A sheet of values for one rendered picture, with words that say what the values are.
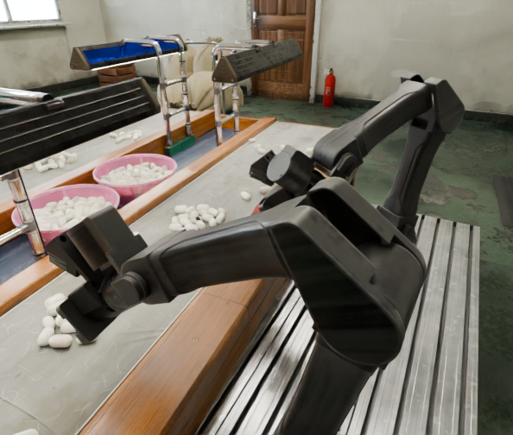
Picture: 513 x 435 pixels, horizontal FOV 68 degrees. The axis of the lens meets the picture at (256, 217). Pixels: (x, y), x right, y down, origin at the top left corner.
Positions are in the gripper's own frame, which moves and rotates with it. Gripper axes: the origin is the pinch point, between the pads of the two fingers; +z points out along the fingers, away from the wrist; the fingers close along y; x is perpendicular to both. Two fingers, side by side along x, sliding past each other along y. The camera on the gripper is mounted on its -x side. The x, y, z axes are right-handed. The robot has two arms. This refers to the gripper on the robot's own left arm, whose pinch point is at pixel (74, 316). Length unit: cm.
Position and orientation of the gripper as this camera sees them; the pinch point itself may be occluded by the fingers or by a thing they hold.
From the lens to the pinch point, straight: 68.0
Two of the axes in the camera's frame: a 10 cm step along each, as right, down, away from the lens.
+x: 5.8, 8.0, 1.6
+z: -7.1, 4.0, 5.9
